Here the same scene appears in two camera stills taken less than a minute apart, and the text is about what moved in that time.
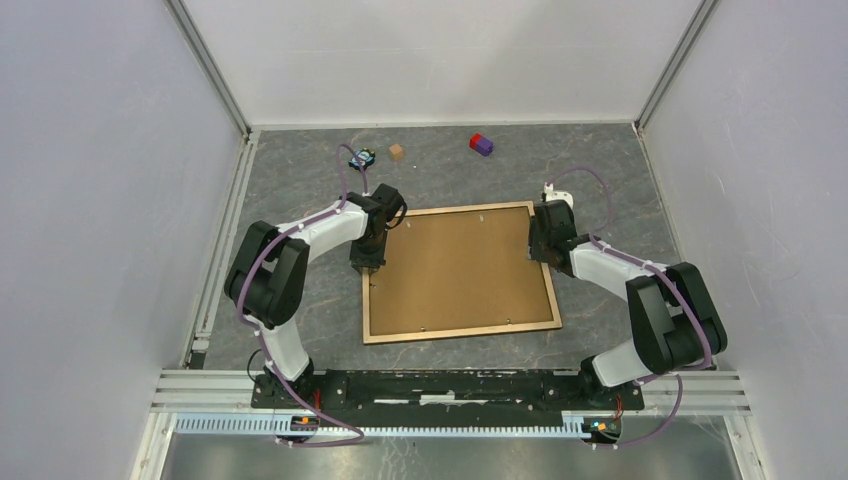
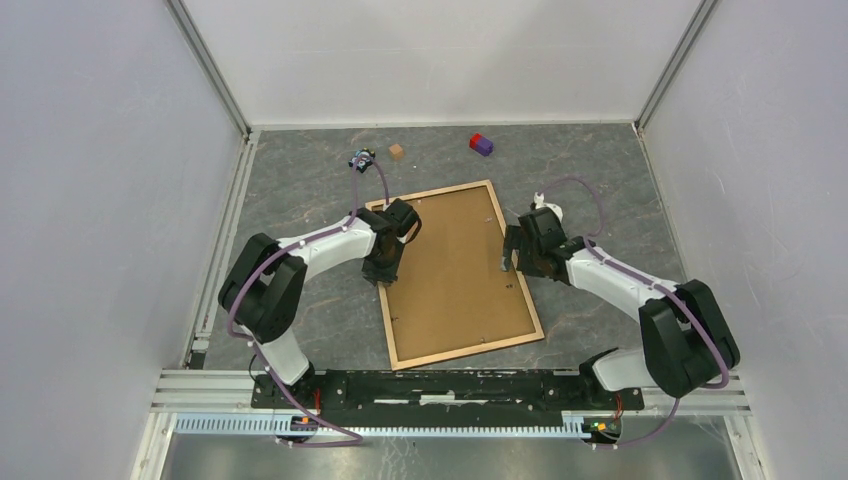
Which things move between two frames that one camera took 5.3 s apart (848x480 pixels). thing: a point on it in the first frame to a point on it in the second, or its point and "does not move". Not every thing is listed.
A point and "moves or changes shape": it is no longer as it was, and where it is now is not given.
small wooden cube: (396, 151) does not move
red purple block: (481, 144) does not move
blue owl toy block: (366, 158) does not move
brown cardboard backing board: (458, 269) moves or changes shape
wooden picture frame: (367, 339) moves or changes shape
